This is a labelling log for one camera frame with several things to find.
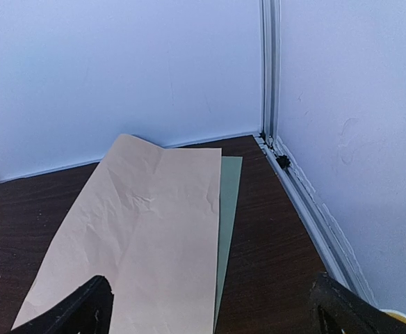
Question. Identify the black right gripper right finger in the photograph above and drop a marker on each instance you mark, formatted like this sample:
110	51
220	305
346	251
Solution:
335	309

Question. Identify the green wrapping paper sheet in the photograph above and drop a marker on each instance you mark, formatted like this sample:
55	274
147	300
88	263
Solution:
229	186

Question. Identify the white patterned mug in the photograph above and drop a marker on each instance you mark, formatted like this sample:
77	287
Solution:
395	314

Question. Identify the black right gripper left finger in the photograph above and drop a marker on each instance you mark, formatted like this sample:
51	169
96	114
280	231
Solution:
86	310

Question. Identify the aluminium corner frame post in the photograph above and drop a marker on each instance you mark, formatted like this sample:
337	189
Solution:
328	238

